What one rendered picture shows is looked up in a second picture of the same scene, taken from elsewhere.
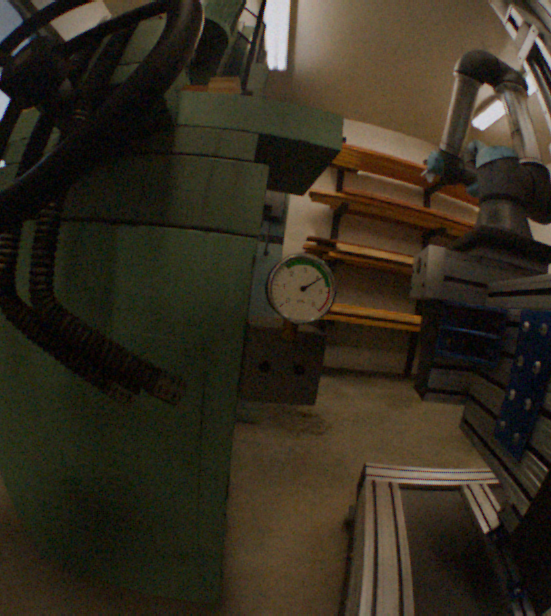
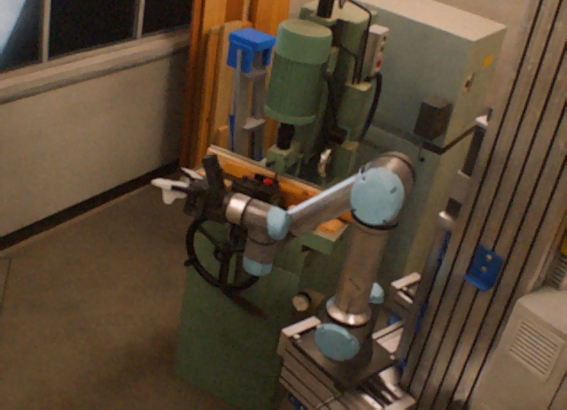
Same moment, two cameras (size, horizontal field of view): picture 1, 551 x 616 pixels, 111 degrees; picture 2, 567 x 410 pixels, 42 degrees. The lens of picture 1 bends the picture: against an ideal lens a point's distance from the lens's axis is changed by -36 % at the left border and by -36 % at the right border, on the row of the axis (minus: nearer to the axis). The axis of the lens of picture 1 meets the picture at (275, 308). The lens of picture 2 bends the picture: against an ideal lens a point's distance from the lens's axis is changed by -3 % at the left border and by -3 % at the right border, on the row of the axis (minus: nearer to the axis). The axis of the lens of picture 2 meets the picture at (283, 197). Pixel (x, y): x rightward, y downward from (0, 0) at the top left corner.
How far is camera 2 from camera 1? 240 cm
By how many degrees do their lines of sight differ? 38
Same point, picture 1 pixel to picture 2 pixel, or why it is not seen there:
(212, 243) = (286, 275)
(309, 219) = not seen: outside the picture
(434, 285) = (389, 301)
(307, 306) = (301, 306)
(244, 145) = (297, 247)
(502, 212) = not seen: hidden behind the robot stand
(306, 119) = (319, 241)
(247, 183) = (298, 260)
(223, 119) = not seen: hidden behind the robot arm
